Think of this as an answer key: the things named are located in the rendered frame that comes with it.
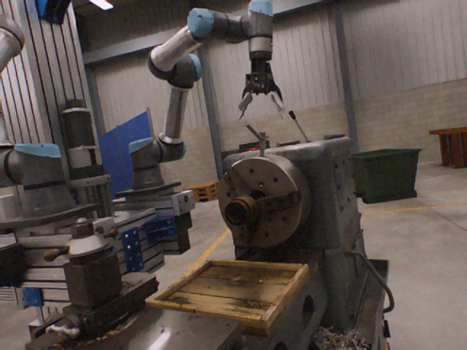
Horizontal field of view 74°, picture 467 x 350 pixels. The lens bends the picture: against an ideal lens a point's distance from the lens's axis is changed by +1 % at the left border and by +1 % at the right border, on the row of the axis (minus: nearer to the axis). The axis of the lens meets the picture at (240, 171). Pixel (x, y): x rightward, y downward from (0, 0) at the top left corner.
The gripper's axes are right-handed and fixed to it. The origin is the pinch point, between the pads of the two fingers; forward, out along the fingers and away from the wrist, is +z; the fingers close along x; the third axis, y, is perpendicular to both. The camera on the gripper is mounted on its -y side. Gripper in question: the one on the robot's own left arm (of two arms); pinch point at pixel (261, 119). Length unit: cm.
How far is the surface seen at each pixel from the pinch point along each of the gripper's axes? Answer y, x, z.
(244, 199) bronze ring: 12.4, -2.4, 24.2
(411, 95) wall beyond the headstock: -1028, 267, -91
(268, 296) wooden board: 28, 9, 45
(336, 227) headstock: -10.3, 25.4, 37.8
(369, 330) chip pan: -12, 39, 77
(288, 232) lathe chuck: 3.9, 10.3, 36.3
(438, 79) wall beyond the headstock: -1039, 344, -139
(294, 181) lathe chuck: 3.3, 11.7, 19.4
